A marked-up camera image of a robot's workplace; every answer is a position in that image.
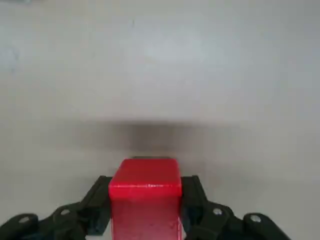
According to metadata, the red wooden cube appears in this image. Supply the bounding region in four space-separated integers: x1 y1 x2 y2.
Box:
108 157 183 240

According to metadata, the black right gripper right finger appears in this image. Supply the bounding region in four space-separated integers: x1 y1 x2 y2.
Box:
179 175 292 240

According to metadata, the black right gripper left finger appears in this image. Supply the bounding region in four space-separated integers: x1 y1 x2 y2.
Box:
0 175 113 240

